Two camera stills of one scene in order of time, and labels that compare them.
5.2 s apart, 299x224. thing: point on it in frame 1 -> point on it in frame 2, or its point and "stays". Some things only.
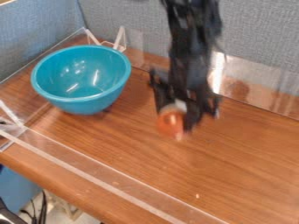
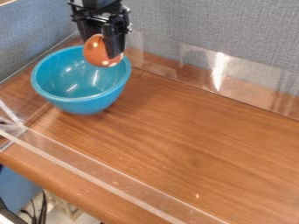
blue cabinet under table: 17,191 stays
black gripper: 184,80 -> 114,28
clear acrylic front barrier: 16,135 stays
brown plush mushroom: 169,119 -> 96,52
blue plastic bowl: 80,78 stays
